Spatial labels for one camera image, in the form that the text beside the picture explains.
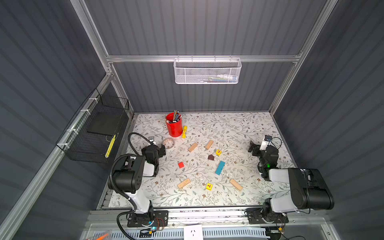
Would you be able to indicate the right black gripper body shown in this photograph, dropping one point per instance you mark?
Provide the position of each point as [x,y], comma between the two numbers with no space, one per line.
[254,147]

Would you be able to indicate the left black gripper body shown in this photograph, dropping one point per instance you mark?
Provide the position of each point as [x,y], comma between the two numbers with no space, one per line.
[161,150]

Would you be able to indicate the natural wood block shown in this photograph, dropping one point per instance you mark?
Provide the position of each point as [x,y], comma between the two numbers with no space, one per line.
[192,147]
[236,185]
[184,183]
[209,144]

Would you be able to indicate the teal rectangular block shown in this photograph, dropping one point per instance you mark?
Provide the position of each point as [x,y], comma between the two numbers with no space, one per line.
[220,168]

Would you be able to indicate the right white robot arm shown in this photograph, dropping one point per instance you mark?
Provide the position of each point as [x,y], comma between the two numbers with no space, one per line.
[308,189]

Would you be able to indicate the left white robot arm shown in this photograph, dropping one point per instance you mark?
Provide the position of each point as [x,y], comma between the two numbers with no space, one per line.
[126,177]

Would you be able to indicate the red cube block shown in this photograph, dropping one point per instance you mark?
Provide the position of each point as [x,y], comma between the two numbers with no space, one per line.
[181,165]

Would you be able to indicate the clear tape roll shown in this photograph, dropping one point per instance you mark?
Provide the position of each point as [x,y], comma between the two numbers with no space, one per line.
[168,143]

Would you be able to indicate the red pen cup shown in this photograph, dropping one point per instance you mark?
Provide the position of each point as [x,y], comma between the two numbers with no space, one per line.
[174,124]

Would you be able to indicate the yellow marker in basket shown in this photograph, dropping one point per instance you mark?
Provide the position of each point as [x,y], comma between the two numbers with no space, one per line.
[110,147]

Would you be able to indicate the yellow marker on table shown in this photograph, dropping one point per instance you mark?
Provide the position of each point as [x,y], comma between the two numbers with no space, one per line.
[184,132]

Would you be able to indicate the black foam pad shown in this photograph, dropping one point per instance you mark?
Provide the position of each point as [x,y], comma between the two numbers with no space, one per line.
[105,124]

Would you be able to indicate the yellow cube red letter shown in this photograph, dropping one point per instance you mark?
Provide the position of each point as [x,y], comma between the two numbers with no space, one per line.
[209,186]

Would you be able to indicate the white power outlet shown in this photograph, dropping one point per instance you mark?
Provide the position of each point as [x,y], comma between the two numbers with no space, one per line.
[193,232]

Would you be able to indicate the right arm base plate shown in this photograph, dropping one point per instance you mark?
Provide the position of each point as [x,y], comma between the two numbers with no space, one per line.
[259,216]

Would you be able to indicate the black wire wall basket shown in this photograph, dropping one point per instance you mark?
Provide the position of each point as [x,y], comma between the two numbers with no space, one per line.
[79,145]

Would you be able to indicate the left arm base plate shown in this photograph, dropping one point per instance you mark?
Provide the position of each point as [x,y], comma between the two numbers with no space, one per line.
[148,220]

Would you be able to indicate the white wire mesh basket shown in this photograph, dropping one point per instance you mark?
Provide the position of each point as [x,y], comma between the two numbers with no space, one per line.
[207,71]

